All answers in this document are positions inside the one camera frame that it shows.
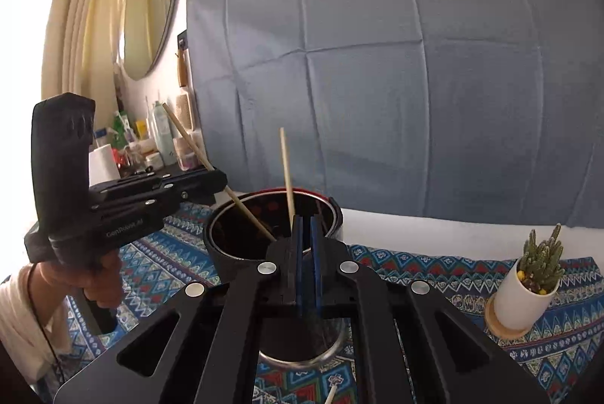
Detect black mug red interior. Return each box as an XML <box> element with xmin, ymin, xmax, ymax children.
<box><xmin>203</xmin><ymin>189</ymin><xmax>347</xmax><ymax>277</ymax></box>

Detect round wooden coaster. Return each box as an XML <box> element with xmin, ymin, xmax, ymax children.
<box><xmin>485</xmin><ymin>295</ymin><xmax>532</xmax><ymax>339</ymax></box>

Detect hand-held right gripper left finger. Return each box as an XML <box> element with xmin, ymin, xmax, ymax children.
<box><xmin>53</xmin><ymin>215</ymin><xmax>305</xmax><ymax>404</ymax></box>

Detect blue patterned tablecloth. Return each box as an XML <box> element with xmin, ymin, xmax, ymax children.
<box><xmin>0</xmin><ymin>201</ymin><xmax>600</xmax><ymax>404</ymax></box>

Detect round wall mirror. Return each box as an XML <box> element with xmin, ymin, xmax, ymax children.
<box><xmin>122</xmin><ymin>0</ymin><xmax>182</xmax><ymax>80</ymax></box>

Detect steel cup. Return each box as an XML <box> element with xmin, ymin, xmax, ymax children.
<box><xmin>259</xmin><ymin>316</ymin><xmax>345</xmax><ymax>369</ymax></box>

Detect grey wall cloth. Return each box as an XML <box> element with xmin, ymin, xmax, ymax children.
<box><xmin>185</xmin><ymin>0</ymin><xmax>604</xmax><ymax>228</ymax></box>

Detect person's left hand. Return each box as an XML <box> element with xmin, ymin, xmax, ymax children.
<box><xmin>40</xmin><ymin>250</ymin><xmax>126</xmax><ymax>310</ymax></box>

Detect clear jar beige contents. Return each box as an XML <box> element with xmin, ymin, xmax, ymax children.
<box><xmin>176</xmin><ymin>92</ymin><xmax>195</xmax><ymax>131</ymax></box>

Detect white paper roll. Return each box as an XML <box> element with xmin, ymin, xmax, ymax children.
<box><xmin>89</xmin><ymin>144</ymin><xmax>121</xmax><ymax>185</ymax></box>

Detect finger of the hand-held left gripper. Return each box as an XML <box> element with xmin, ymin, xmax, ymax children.
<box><xmin>92</xmin><ymin>191</ymin><xmax>218</xmax><ymax>226</ymax></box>
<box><xmin>91</xmin><ymin>167</ymin><xmax>228</xmax><ymax>201</ymax></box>

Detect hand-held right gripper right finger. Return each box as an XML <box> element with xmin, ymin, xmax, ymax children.
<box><xmin>310</xmin><ymin>215</ymin><xmax>550</xmax><ymax>404</ymax></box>

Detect clear plastic jar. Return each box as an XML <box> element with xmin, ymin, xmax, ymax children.
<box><xmin>173</xmin><ymin>135</ymin><xmax>203</xmax><ymax>171</ymax></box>

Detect cream curtain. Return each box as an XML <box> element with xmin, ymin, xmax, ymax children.
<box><xmin>40</xmin><ymin>0</ymin><xmax>137</xmax><ymax>112</ymax></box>

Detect cactus in white pot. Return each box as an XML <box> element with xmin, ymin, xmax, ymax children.
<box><xmin>491</xmin><ymin>223</ymin><xmax>567</xmax><ymax>332</ymax></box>

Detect hanging wooden brush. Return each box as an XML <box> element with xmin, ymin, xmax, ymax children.
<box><xmin>177</xmin><ymin>40</ymin><xmax>190</xmax><ymax>88</ymax></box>

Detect person's left forearm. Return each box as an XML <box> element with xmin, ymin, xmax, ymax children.
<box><xmin>0</xmin><ymin>267</ymin><xmax>79</xmax><ymax>388</ymax></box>

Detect pale green bottle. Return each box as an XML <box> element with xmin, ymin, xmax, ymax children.
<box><xmin>151</xmin><ymin>101</ymin><xmax>176</xmax><ymax>166</ymax></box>

